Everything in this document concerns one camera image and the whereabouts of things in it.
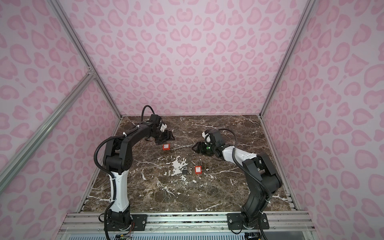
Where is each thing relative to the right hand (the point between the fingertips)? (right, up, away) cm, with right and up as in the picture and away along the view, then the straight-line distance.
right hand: (196, 147), depth 89 cm
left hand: (-16, +5, +11) cm, 20 cm away
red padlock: (-20, -1, +11) cm, 23 cm away
